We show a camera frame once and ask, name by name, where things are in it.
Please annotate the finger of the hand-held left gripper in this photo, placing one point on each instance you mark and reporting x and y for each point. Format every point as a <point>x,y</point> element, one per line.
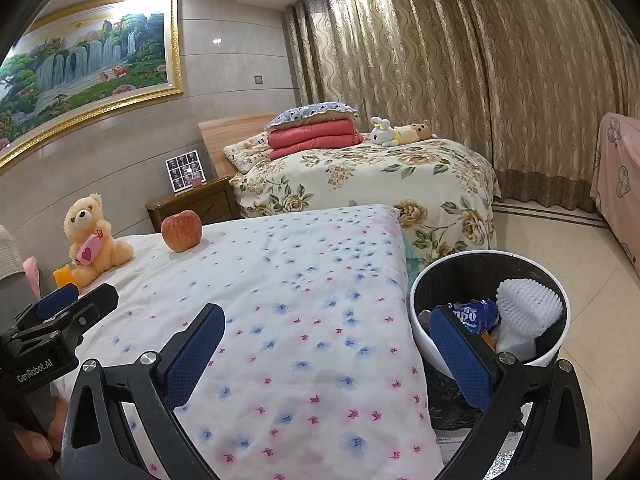
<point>90,310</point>
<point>55,301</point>

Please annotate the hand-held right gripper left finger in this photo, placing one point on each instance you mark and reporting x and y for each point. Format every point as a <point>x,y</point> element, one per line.
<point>192,355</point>

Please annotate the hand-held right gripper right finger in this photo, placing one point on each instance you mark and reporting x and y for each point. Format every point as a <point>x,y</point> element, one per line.
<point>460,355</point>

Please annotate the blue plastic wrapper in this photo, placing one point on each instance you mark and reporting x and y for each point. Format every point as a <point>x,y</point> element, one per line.
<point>470,316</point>

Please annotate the white trash bin black liner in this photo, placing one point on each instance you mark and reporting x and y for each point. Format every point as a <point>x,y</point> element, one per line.
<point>450,275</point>

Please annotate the person's left hand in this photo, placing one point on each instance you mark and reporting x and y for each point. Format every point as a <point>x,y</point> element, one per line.
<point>35,444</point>

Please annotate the orange translucent cup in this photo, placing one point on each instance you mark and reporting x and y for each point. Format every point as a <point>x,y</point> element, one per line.
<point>62,276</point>

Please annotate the pink cloth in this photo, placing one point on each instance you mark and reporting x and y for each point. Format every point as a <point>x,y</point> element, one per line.
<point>32,275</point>

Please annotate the beige striped cloth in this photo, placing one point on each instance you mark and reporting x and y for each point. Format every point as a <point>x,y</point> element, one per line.
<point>10,255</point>

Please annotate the cream teddy bear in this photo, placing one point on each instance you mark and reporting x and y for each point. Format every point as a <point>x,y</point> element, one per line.
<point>92,240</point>

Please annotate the white printed sheet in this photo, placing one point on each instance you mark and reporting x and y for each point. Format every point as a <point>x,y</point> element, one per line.
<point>465,447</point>

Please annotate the white flower print blanket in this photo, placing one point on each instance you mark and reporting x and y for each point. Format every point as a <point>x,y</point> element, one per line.
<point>300,360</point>

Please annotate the red apple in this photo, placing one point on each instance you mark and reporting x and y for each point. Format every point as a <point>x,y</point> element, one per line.
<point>181,230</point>

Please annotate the wooden nightstand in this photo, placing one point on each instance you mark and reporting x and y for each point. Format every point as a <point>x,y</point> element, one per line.
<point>200,200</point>

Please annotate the small pink box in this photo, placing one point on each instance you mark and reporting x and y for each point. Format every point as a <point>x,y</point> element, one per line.
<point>196,180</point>

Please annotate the bed with floral cover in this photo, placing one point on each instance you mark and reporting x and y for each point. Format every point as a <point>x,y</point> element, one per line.
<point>375,175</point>

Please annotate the floral pillow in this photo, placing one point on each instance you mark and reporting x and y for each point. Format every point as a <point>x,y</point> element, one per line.
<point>247,152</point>

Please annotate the wooden headboard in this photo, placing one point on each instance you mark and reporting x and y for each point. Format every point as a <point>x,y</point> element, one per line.
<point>220,135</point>

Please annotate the yellow bear plush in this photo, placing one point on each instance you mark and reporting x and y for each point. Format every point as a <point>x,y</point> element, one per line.
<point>415,132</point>

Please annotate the white rabbit plush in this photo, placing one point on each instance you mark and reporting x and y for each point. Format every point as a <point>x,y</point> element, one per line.
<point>382,132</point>

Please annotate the gold framed landscape painting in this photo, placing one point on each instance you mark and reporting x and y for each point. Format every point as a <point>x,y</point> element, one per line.
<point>75,65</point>

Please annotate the folded red quilt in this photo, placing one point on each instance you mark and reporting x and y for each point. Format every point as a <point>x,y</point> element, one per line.
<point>315,140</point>

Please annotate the blue white frilled pillow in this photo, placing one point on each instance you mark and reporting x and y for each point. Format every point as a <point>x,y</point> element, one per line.
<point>310,112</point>

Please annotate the beige patterned curtain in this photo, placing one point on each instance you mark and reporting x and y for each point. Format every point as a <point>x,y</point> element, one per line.
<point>450,60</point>

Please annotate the photo collage frame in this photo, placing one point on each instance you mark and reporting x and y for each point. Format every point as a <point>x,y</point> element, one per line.
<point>182,170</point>

